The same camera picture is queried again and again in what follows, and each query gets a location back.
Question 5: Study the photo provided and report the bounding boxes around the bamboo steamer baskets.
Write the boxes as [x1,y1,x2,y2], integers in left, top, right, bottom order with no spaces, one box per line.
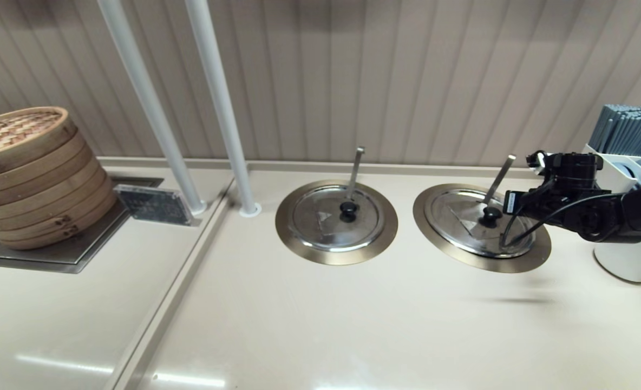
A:
[0,106,118,251]

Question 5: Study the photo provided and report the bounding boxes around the grey chopsticks bundle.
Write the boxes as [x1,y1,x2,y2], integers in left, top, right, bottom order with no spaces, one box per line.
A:
[588,104,641,158]

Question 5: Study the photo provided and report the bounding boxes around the white cutlery holder box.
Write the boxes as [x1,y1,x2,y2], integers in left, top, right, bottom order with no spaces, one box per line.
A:
[581,144,641,191]

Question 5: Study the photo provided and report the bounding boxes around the steel ladle handle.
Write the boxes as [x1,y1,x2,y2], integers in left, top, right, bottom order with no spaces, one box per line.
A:
[345,147,365,202]
[483,155,516,206]

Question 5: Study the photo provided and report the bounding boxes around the clear acrylic label stand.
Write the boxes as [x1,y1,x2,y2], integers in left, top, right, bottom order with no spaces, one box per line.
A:
[114,184,195,227]

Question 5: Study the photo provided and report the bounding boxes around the white round jar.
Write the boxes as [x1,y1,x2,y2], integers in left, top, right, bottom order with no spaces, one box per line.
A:
[594,233,641,283]

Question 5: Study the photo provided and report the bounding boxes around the black camera cable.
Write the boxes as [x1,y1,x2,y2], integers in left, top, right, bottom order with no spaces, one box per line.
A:
[501,194,622,249]

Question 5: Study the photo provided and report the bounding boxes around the steel pot lid black knob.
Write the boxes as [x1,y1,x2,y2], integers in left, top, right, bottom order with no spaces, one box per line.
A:
[290,185,384,253]
[424,188,536,259]

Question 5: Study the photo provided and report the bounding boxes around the steel inset tray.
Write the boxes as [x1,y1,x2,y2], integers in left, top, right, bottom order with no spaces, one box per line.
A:
[0,177,164,274]

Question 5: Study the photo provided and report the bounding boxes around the white metal pole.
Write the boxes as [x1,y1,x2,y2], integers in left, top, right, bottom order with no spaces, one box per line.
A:
[96,0,208,216]
[184,0,262,218]

